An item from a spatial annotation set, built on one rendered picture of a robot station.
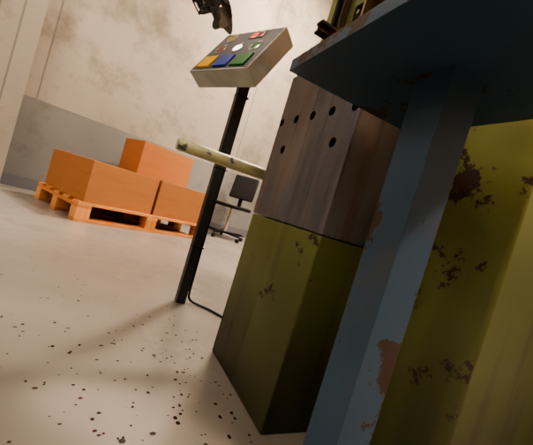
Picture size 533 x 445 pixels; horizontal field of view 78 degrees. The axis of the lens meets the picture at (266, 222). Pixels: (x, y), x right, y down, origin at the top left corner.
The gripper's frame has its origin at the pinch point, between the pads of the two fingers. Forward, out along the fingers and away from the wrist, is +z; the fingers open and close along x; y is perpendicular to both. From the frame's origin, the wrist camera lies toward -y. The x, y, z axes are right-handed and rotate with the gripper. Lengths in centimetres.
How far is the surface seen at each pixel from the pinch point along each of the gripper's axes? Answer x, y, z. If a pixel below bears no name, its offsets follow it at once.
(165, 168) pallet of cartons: -208, -25, 134
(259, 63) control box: 6.9, -0.6, 13.4
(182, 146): 2.5, 43.0, 16.4
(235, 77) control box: -1.3, 6.3, 14.6
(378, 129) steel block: 67, 31, 13
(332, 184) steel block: 62, 47, 16
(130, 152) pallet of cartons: -233, -16, 107
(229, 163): 10.0, 35.1, 30.6
